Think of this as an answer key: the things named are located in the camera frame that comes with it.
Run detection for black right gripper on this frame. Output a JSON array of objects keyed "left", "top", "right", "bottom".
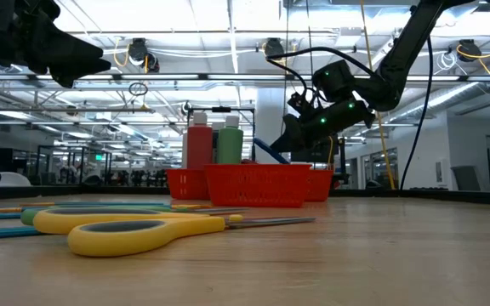
[{"left": 269, "top": 99, "right": 376, "bottom": 154}]

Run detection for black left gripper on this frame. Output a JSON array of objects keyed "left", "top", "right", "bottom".
[{"left": 0, "top": 0, "right": 112, "bottom": 88}]

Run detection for blue handled scissors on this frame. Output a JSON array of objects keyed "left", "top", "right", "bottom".
[{"left": 253, "top": 136, "right": 291, "bottom": 165}]

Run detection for green paint bottle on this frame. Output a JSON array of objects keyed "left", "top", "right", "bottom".
[{"left": 216, "top": 115, "right": 244, "bottom": 166}]

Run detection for red paint bottle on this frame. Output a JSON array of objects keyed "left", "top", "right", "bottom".
[{"left": 186, "top": 111, "right": 214, "bottom": 170}]

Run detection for green handled scissors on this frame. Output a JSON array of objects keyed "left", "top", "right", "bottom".
[{"left": 20, "top": 204, "right": 250, "bottom": 227}]

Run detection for yellow handled scissors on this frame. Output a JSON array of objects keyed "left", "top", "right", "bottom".
[{"left": 32, "top": 207, "right": 316, "bottom": 258}]

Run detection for black monitor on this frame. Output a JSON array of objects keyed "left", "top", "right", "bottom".
[{"left": 290, "top": 135, "right": 340, "bottom": 164}]

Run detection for white square column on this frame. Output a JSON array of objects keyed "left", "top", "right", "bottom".
[{"left": 255, "top": 87, "right": 291, "bottom": 166}]

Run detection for red plastic mesh basket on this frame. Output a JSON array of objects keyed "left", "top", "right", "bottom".
[
  {"left": 166, "top": 168, "right": 210, "bottom": 201},
  {"left": 204, "top": 163, "right": 313, "bottom": 208},
  {"left": 306, "top": 168, "right": 334, "bottom": 202}
]

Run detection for white rounded object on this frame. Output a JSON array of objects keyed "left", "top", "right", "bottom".
[{"left": 0, "top": 171, "right": 32, "bottom": 188}]

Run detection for grey office chair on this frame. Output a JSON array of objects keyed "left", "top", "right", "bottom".
[{"left": 450, "top": 164, "right": 487, "bottom": 192}]

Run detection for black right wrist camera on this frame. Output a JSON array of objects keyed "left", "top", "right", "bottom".
[{"left": 287, "top": 91, "right": 314, "bottom": 118}]

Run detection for black ceiling cable reel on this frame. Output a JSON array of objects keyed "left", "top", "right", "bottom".
[
  {"left": 126, "top": 37, "right": 161, "bottom": 74},
  {"left": 263, "top": 37, "right": 287, "bottom": 62},
  {"left": 457, "top": 38, "right": 483, "bottom": 64}
]

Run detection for black right camera cable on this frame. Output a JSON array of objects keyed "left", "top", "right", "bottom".
[{"left": 265, "top": 45, "right": 376, "bottom": 103}]

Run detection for yellow hanging cable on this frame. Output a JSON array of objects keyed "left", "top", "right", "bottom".
[{"left": 358, "top": 0, "right": 397, "bottom": 190}]

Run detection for black hanging cable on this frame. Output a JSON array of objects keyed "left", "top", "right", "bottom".
[{"left": 305, "top": 0, "right": 316, "bottom": 77}]

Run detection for dark right arm cable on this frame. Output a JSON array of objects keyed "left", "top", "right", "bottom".
[{"left": 399, "top": 36, "right": 436, "bottom": 191}]

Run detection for black table edge rail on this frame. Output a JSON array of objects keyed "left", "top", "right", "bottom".
[{"left": 0, "top": 184, "right": 490, "bottom": 207}]

